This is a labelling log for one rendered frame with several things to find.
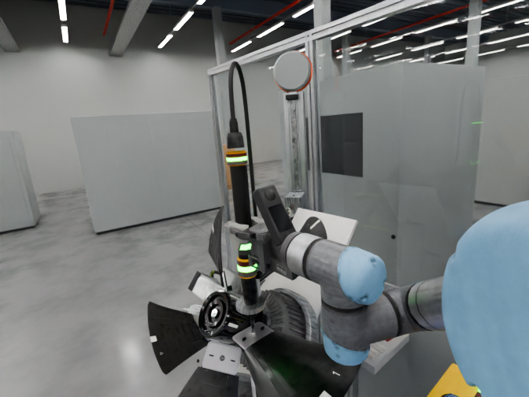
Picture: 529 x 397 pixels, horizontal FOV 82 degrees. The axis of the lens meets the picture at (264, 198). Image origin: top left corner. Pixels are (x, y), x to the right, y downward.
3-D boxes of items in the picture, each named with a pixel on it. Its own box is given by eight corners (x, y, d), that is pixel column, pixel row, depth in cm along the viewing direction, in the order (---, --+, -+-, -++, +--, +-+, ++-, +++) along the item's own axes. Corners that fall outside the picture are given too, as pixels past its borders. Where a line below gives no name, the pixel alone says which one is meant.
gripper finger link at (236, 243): (217, 248, 69) (246, 257, 63) (214, 223, 68) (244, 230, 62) (227, 243, 72) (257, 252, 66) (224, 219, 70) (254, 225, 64)
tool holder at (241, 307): (244, 292, 79) (241, 257, 77) (271, 294, 77) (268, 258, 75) (231, 313, 71) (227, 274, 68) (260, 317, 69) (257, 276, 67)
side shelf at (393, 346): (334, 303, 146) (334, 298, 145) (408, 340, 118) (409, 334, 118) (298, 326, 131) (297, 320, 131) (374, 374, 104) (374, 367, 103)
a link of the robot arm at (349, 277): (360, 321, 43) (360, 265, 41) (303, 292, 51) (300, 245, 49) (390, 298, 48) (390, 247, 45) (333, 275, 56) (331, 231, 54)
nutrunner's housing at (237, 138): (246, 309, 76) (227, 119, 65) (261, 311, 75) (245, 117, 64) (241, 319, 72) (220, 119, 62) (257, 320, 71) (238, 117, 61)
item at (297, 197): (290, 209, 136) (289, 190, 134) (305, 209, 134) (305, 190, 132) (285, 215, 126) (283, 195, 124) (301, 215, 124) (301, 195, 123)
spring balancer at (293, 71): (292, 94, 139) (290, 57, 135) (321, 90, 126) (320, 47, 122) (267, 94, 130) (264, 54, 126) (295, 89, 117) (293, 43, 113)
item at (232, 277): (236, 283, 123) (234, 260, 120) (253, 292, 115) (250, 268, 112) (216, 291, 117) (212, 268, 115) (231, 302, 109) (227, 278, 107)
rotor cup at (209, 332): (220, 336, 89) (184, 326, 82) (242, 289, 93) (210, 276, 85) (249, 363, 78) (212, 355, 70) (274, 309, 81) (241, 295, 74)
